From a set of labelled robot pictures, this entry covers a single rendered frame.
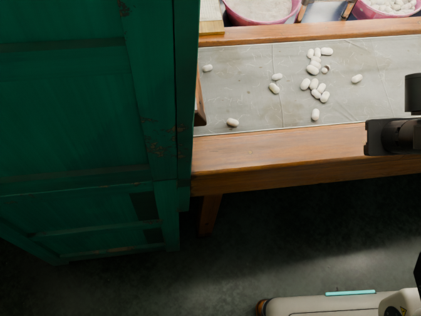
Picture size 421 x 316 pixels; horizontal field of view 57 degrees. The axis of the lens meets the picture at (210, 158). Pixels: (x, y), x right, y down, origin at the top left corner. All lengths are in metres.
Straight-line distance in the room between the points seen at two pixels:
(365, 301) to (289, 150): 0.70
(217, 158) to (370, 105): 0.49
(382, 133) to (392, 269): 1.22
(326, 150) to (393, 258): 0.95
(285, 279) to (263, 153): 0.83
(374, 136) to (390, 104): 0.52
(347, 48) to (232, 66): 0.37
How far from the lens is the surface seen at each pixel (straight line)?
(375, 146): 0.75
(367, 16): 1.48
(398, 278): 1.92
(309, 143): 1.07
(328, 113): 1.17
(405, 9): 1.53
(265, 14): 1.36
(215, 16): 1.26
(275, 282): 1.73
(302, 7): 1.28
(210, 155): 1.00
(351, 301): 1.52
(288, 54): 1.25
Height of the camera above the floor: 1.67
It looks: 65 degrees down
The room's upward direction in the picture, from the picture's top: 9 degrees clockwise
